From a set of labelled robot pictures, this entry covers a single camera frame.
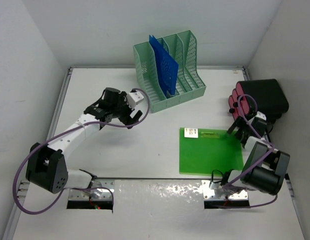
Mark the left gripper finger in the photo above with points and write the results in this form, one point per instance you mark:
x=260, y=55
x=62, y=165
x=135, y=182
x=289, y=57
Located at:
x=136, y=117
x=127, y=121

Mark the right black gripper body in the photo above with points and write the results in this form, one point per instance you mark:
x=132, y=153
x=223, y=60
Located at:
x=242, y=121

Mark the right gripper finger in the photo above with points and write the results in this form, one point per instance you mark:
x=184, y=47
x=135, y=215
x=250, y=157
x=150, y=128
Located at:
x=233, y=126
x=240, y=132

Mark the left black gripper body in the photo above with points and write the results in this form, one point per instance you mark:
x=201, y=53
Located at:
x=122, y=109

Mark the green clip file folder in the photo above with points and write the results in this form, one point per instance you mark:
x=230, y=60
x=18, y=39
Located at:
x=203, y=150

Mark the black pink drawer box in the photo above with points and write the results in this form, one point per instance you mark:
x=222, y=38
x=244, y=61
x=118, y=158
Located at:
x=265, y=94

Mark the blue clip file folder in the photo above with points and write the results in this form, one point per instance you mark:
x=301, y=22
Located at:
x=166, y=65

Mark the green file organizer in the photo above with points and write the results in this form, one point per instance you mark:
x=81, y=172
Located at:
x=183, y=48

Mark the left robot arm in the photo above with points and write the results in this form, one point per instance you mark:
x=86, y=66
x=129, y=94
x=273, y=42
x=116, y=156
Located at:
x=47, y=166

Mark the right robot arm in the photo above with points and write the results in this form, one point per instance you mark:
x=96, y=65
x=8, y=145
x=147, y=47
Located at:
x=266, y=166

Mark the white front board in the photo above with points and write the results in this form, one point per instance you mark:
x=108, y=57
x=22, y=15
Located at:
x=164, y=210

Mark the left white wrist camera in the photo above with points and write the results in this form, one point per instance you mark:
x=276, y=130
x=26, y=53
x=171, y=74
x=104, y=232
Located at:
x=134, y=98

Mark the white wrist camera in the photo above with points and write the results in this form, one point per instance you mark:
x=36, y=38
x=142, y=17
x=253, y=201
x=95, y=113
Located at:
x=134, y=98
x=260, y=116

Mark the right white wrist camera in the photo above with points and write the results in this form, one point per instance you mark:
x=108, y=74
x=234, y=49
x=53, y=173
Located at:
x=260, y=116

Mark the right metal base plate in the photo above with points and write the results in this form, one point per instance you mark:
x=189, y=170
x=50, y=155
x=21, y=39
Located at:
x=214, y=192

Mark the metal base plate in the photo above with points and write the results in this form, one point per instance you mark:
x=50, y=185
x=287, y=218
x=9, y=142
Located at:
x=214, y=192
x=103, y=189

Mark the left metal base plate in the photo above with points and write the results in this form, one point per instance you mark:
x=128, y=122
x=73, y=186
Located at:
x=103, y=189

